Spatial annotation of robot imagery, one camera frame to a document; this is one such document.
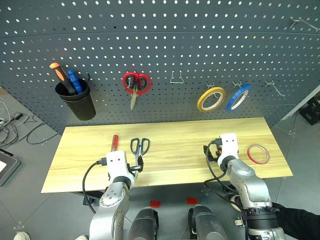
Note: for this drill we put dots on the white shoe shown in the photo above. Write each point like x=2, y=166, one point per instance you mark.
x=22, y=235
x=81, y=237

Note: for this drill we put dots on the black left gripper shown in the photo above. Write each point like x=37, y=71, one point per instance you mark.
x=131, y=168

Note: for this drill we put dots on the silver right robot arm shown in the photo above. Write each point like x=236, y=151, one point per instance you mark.
x=252, y=185

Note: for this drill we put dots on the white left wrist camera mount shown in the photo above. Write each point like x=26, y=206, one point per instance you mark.
x=116, y=162

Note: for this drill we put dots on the red tape roll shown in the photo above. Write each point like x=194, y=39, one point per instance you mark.
x=249, y=153

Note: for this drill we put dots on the grey tablet device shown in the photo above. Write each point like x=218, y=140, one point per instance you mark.
x=7, y=167

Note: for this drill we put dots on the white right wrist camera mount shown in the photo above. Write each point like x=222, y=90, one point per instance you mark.
x=228, y=146

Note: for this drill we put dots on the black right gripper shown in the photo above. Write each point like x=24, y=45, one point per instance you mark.
x=217, y=149

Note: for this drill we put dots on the blue tape roll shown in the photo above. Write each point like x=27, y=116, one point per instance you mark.
x=231, y=98

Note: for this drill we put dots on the silver pegboard hook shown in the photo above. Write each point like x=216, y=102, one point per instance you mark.
x=236, y=84
x=303, y=22
x=275, y=89
x=210, y=85

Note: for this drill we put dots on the black plastic cup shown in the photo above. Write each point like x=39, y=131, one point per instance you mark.
x=80, y=105

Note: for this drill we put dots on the black power adapter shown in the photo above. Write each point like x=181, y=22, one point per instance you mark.
x=17, y=116

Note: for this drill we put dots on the grey metal pegboard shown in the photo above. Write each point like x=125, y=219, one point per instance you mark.
x=160, y=37

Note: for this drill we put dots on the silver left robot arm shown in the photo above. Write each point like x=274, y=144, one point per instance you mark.
x=112, y=200

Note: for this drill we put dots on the black table frame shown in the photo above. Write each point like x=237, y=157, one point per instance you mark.
x=92, y=196

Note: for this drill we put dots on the black box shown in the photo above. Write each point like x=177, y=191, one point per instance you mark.
x=311, y=110

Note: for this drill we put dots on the black sleeved person arm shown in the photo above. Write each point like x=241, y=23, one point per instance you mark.
x=297, y=222

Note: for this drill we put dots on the yellow tape roll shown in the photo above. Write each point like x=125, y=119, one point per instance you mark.
x=200, y=99

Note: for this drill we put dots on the dark rounded robot leg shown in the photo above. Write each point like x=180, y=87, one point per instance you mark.
x=207, y=222
x=143, y=225

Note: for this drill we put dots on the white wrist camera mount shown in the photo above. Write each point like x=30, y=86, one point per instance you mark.
x=116, y=162
x=228, y=146

